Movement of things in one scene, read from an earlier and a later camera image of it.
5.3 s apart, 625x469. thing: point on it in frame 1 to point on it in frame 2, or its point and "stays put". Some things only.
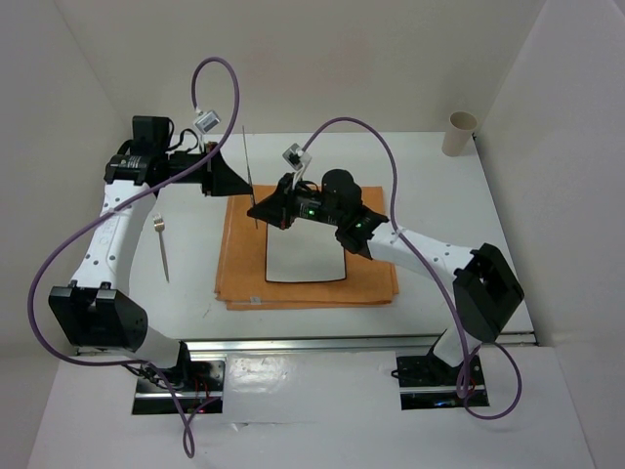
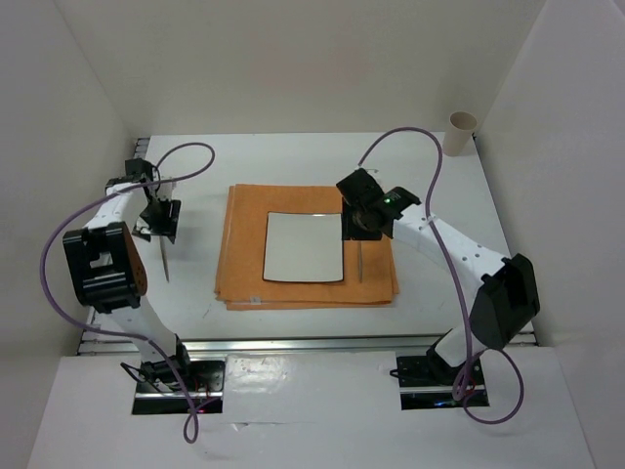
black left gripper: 217,179 to 160,228
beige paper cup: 458,133 stays put
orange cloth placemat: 241,266 stays put
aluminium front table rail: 307,345 stays put
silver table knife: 250,179 to 360,248
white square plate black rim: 305,251 stays put
